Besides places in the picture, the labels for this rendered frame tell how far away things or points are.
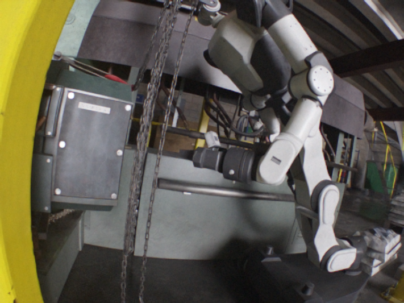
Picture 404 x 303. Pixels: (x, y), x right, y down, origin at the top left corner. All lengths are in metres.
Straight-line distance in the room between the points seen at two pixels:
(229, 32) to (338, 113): 1.38
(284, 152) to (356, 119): 1.67
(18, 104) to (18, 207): 0.12
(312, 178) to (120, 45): 1.13
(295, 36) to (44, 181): 0.73
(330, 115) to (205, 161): 1.38
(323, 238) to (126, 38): 1.39
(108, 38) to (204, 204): 1.07
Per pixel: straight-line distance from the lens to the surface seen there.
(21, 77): 0.26
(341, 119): 1.91
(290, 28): 0.58
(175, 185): 1.02
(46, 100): 0.64
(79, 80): 0.68
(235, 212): 1.28
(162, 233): 1.21
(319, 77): 0.55
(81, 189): 0.66
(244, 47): 0.66
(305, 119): 0.55
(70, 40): 1.37
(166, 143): 3.96
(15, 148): 0.27
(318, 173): 0.85
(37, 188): 0.60
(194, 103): 6.16
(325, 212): 0.86
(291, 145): 0.50
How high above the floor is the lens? 0.69
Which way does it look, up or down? 2 degrees down
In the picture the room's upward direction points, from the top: 11 degrees clockwise
